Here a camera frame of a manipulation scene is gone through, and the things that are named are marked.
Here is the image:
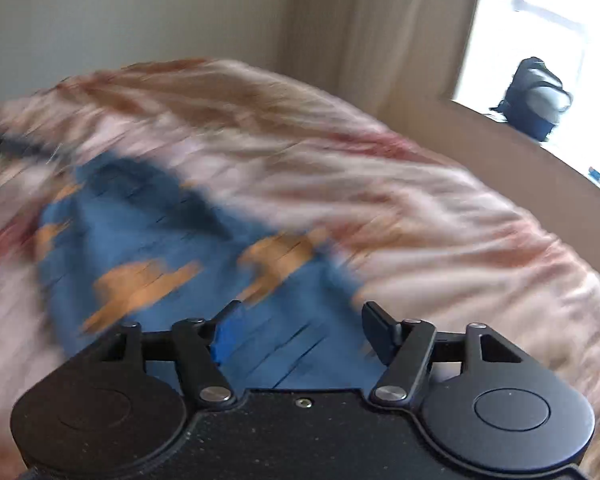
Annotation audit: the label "white framed window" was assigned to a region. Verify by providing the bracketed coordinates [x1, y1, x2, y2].
[452, 0, 600, 196]

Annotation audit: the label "blue printed pants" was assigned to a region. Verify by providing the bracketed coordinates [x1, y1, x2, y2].
[35, 152, 387, 391]

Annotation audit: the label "dark blue backpack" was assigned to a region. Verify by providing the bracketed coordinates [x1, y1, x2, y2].
[489, 56, 573, 142]

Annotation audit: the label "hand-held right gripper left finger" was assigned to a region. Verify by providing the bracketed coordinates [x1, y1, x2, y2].
[97, 300, 244, 405]

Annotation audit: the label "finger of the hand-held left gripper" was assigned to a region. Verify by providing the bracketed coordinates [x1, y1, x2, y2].
[0, 131, 61, 183]

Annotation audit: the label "beige curtain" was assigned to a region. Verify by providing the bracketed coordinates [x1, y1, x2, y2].
[279, 0, 376, 111]

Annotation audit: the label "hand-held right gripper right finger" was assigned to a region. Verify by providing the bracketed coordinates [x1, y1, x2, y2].
[361, 301, 526, 405]

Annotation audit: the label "pink floral bed blanket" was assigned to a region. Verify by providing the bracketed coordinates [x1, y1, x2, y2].
[0, 57, 600, 480]

